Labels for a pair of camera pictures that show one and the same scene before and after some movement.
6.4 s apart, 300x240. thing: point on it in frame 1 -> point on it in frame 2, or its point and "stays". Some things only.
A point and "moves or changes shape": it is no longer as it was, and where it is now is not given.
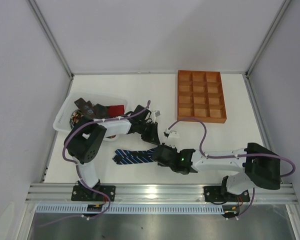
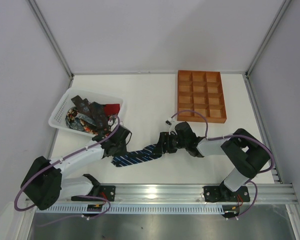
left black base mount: x=83 y=193 stays
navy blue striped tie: x=123 y=156 moves or changes shape
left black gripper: x=150 y=132 -> x=117 y=149
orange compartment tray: x=200 y=97 stays
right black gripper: x=159 y=154 -> x=163 y=143
